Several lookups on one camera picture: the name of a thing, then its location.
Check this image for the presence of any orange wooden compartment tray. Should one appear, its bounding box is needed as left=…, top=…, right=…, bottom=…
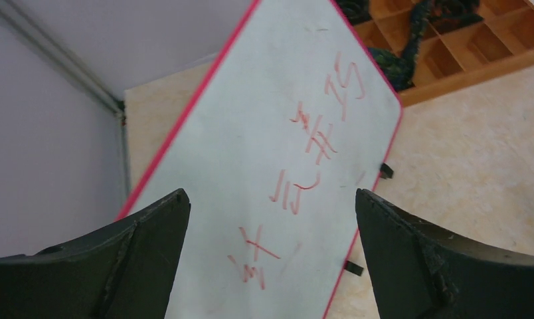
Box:
left=353, top=0, right=534, bottom=108

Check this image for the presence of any aluminium left corner post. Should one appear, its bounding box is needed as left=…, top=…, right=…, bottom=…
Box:
left=0, top=1, right=131, bottom=195

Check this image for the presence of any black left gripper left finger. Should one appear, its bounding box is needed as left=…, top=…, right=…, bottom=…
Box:
left=0, top=189, right=191, bottom=318

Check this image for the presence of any black whiteboard clip upper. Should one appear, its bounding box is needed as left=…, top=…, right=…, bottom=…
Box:
left=379, top=163, right=395, bottom=179

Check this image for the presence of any black whiteboard clip lower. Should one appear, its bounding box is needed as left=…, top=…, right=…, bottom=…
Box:
left=343, top=260, right=364, bottom=276

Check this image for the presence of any black whiteboard clip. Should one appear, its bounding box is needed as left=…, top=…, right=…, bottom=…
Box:
left=343, top=260, right=364, bottom=276
left=379, top=163, right=395, bottom=179

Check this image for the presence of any white whiteboard with red rim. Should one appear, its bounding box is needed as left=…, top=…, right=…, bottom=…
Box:
left=123, top=0, right=402, bottom=318

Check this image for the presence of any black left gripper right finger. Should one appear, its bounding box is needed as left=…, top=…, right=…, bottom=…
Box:
left=355, top=189, right=534, bottom=318

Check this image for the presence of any dark patterned long cloth strip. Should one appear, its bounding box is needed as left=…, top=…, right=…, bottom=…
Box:
left=367, top=0, right=484, bottom=92

